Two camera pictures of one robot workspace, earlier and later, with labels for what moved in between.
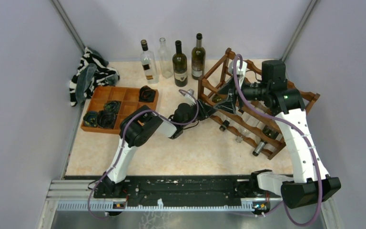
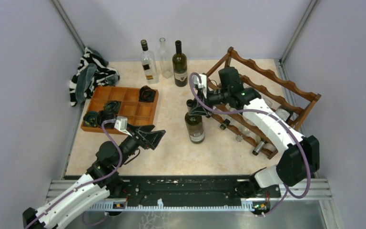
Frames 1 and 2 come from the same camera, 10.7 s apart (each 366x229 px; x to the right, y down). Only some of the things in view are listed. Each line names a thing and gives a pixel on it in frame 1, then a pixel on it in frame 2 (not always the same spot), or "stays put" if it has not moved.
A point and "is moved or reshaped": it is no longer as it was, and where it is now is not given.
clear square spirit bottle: x=148 y=61 stays put
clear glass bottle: x=166 y=59 stays put
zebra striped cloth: x=104 y=75 stays put
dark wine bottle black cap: x=179 y=64 stays put
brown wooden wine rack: x=246 y=104 stays put
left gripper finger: x=209 y=110 → x=153 y=138
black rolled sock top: x=147 y=94 stays put
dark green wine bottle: x=198 y=59 → x=195 y=125
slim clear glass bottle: x=245 y=132 is moved or reshaped
